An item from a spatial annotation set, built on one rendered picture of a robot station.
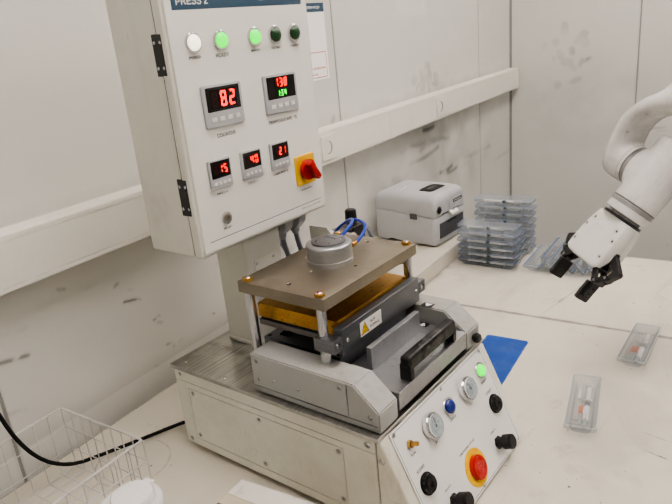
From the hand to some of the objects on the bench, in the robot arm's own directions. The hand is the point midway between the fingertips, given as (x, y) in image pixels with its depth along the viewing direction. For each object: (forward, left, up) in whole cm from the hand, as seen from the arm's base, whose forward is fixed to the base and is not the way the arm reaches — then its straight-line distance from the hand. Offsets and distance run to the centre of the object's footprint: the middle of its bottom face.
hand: (569, 282), depth 123 cm
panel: (0, +38, -19) cm, 43 cm away
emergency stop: (+2, +38, -18) cm, 42 cm away
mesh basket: (+57, +83, -16) cm, 102 cm away
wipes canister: (+35, +80, -17) cm, 89 cm away
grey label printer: (+69, -61, -22) cm, 95 cm away
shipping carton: (+20, +69, -18) cm, 74 cm away
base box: (+28, +37, -20) cm, 50 cm away
